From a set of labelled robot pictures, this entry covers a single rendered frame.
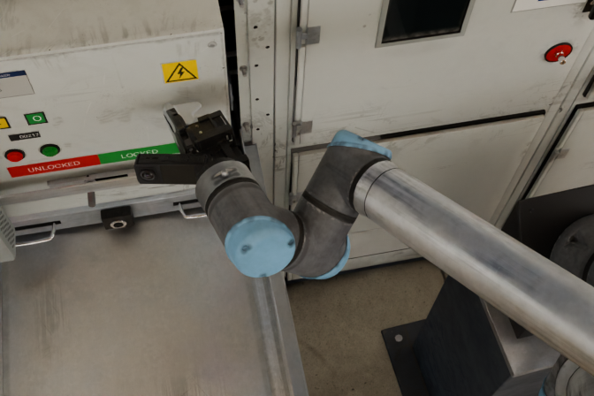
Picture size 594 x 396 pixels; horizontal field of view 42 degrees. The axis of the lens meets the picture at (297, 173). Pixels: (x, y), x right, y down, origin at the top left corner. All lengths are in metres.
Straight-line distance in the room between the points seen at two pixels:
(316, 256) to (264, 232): 0.13
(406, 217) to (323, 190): 0.15
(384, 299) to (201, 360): 1.08
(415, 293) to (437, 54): 1.11
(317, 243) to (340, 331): 1.31
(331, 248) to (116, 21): 0.48
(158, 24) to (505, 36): 0.72
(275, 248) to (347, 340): 1.38
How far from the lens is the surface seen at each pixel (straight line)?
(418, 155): 1.90
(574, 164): 2.23
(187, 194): 1.58
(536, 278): 0.95
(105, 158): 1.46
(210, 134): 1.21
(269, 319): 1.54
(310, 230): 1.14
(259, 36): 1.44
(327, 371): 2.40
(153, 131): 1.40
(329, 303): 2.47
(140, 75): 1.27
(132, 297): 1.59
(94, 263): 1.63
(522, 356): 1.70
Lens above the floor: 2.30
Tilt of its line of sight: 59 degrees down
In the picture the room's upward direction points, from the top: 3 degrees clockwise
